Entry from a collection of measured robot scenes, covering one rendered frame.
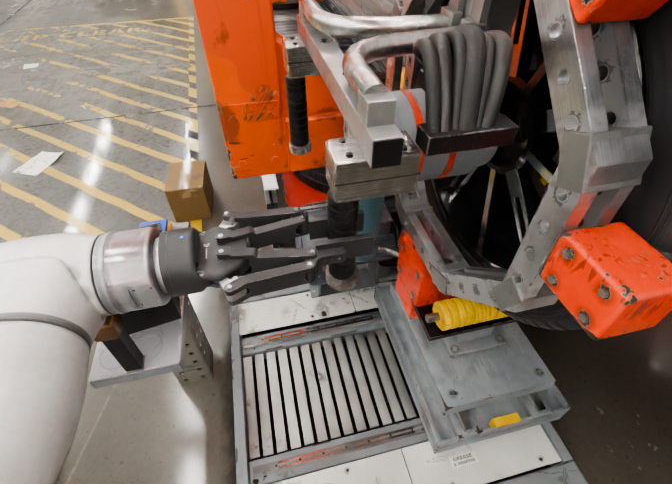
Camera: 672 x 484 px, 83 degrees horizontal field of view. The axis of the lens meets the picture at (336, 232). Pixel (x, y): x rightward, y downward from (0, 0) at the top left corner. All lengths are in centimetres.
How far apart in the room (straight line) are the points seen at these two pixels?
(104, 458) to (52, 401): 96
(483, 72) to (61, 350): 44
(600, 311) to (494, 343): 72
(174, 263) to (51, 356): 13
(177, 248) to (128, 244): 5
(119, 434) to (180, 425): 17
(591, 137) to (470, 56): 13
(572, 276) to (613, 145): 13
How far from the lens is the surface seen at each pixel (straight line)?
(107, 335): 76
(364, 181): 38
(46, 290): 44
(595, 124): 42
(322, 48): 56
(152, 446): 130
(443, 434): 109
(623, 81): 45
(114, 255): 44
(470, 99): 38
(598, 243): 45
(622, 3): 44
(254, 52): 96
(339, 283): 49
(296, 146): 76
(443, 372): 107
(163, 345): 88
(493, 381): 109
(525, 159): 66
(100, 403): 143
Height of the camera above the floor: 115
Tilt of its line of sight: 44 degrees down
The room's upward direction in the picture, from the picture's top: straight up
